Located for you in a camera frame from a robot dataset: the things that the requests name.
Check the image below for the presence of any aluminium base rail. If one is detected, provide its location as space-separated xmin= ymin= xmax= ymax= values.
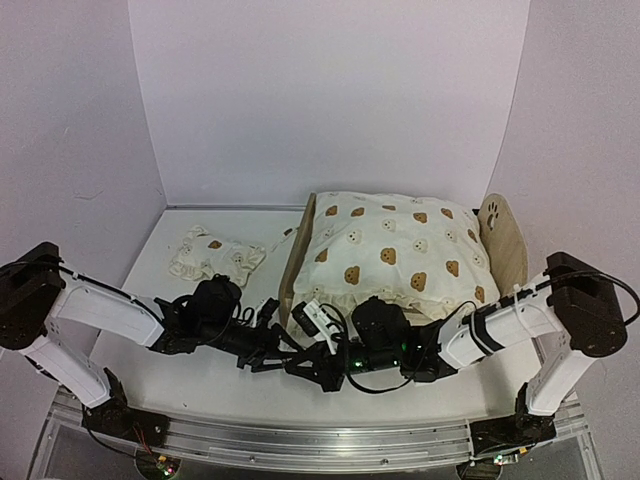
xmin=47 ymin=379 xmax=589 ymax=469

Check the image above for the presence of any wooden pet bed frame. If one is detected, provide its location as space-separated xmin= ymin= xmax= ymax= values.
xmin=278 ymin=192 xmax=528 ymax=324

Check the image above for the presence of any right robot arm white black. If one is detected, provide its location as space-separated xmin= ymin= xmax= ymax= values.
xmin=285 ymin=252 xmax=639 ymax=461

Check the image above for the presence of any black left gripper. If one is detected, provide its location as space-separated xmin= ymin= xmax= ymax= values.
xmin=199 ymin=318 xmax=305 ymax=374

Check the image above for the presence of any small bear print pillow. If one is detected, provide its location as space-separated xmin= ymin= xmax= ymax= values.
xmin=168 ymin=225 xmax=267 ymax=287

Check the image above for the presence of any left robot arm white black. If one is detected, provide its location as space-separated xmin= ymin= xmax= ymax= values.
xmin=1 ymin=242 xmax=301 ymax=447

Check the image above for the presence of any small circuit board with leds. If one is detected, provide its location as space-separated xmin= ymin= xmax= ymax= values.
xmin=134 ymin=450 xmax=181 ymax=480

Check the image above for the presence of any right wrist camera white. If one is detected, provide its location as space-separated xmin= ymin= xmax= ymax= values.
xmin=291 ymin=300 xmax=341 ymax=355

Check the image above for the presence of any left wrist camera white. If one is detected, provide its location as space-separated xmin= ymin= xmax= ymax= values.
xmin=242 ymin=298 xmax=280 ymax=328

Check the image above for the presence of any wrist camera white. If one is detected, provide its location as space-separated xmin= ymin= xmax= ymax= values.
xmin=291 ymin=300 xmax=341 ymax=355
xmin=242 ymin=298 xmax=280 ymax=328

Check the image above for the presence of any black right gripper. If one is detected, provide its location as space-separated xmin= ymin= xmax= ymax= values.
xmin=286 ymin=338 xmax=403 ymax=395

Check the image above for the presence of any bear print cushion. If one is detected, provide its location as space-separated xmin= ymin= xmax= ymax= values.
xmin=281 ymin=191 xmax=500 ymax=341

